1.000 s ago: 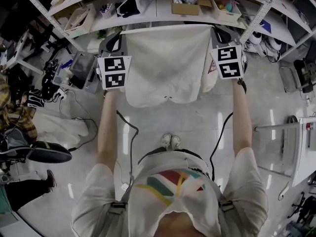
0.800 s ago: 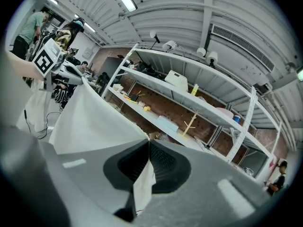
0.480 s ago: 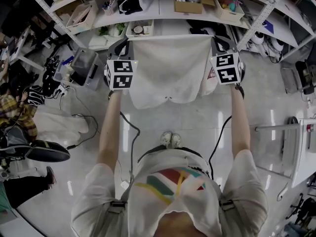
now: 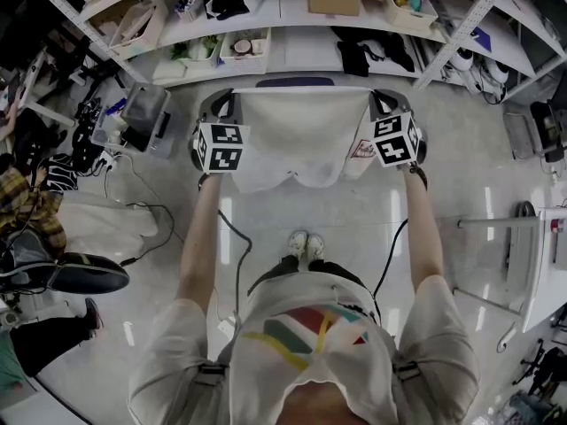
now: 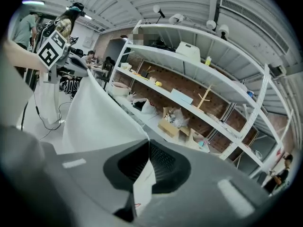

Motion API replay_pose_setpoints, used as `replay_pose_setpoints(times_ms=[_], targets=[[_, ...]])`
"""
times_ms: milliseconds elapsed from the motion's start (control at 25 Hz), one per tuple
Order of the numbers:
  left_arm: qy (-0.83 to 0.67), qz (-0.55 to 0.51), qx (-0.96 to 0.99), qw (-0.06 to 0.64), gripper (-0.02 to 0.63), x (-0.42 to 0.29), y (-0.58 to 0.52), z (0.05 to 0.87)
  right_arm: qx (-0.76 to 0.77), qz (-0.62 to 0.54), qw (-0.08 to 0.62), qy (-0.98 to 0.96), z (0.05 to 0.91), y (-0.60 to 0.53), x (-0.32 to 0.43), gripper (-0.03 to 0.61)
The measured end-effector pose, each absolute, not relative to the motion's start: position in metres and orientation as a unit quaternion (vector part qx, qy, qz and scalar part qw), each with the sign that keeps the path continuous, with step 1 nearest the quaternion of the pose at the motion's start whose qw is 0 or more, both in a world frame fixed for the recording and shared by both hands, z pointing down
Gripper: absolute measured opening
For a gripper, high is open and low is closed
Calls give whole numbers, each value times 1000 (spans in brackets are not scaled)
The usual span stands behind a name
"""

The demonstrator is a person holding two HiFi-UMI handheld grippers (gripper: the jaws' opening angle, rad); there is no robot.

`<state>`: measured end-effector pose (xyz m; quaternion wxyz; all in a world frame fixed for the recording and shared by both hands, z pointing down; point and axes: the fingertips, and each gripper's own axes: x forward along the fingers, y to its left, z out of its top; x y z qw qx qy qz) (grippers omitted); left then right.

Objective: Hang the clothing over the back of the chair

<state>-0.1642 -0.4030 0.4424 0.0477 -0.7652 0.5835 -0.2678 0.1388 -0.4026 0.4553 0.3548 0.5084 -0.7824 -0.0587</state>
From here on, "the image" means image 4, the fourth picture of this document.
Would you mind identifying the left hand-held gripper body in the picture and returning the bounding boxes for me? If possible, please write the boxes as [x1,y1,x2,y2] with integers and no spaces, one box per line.
[190,89,252,175]

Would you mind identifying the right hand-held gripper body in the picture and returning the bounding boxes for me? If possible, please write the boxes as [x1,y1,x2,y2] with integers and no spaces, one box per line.
[368,89,429,168]

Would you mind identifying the white clothing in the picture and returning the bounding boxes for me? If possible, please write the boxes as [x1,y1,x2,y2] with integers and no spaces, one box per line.
[229,85,377,194]

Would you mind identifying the person's left forearm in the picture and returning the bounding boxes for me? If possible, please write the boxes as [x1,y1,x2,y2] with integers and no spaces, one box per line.
[175,173,225,314]

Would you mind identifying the person's right forearm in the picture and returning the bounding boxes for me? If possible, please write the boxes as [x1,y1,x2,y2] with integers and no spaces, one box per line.
[400,164,447,298]

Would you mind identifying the black clothing pile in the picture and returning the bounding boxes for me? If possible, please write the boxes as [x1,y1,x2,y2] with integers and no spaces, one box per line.
[330,26,416,78]

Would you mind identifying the dark right wristband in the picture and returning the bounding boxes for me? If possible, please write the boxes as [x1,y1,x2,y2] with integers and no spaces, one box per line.
[408,163,429,190]

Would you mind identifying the white basket with round items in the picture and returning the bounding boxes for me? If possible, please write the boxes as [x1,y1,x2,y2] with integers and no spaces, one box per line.
[218,27,272,75]

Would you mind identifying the green artificial plant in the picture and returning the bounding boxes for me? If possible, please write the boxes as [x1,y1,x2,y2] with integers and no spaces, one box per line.
[169,35,222,68]

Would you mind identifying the transparent plastic storage box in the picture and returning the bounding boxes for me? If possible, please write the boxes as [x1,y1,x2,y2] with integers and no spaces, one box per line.
[90,81,179,159]

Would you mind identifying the white rounded device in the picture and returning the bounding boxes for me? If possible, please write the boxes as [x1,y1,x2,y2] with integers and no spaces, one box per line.
[447,46,484,95]
[481,56,511,97]

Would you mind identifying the white basket with toys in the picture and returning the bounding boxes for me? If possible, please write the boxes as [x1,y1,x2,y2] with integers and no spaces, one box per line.
[379,0,439,33]

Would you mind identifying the pen holder cup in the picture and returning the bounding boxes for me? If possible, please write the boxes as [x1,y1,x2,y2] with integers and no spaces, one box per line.
[174,0,201,23]

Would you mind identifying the white metal shelving rack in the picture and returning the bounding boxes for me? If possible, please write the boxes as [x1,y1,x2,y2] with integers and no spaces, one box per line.
[21,0,567,101]

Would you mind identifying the white power strip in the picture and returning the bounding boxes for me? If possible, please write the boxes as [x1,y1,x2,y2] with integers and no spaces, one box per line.
[97,150,120,173]

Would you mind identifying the white basket with boards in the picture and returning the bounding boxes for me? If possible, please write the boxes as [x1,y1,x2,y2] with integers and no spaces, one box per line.
[108,0,170,60]

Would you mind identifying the person's left white shoe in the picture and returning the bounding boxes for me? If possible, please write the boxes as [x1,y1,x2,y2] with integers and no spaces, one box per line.
[287,230,309,259]

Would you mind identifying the person's white shoe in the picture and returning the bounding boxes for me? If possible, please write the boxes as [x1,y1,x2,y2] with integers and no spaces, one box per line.
[307,233,326,263]
[287,230,309,259]

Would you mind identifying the person's right white shoe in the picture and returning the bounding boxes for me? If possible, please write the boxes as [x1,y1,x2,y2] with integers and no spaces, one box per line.
[307,233,326,263]

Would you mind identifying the black equipment bundle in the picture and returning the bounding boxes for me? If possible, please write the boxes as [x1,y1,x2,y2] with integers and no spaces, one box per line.
[69,97,106,177]

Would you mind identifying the person's black trousers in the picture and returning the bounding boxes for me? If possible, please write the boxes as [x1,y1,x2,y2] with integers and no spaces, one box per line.
[246,254,369,296]

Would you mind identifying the black bin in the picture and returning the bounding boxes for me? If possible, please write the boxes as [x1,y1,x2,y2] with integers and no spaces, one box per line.
[528,98,567,164]

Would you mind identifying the black and white striped bag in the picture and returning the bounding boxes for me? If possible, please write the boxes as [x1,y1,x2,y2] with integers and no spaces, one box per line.
[36,154,80,193]

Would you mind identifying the white table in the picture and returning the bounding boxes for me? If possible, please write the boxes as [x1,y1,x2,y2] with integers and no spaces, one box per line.
[457,205,567,334]

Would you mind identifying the yellow plaid shirt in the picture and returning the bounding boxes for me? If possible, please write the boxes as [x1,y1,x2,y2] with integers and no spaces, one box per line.
[0,165,68,259]

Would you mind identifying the person's white printed t-shirt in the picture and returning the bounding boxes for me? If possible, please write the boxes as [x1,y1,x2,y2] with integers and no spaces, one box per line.
[127,274,482,425]

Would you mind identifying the black floor cable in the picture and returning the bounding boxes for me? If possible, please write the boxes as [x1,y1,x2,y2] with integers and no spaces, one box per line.
[102,156,177,268]

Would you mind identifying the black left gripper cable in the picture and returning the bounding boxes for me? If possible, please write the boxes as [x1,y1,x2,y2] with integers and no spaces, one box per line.
[216,208,253,321]

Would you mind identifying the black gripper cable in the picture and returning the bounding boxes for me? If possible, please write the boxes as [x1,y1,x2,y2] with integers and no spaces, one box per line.
[373,217,409,316]
[216,208,253,321]

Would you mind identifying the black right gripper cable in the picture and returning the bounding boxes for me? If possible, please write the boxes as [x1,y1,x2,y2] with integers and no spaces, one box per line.
[373,217,409,316]

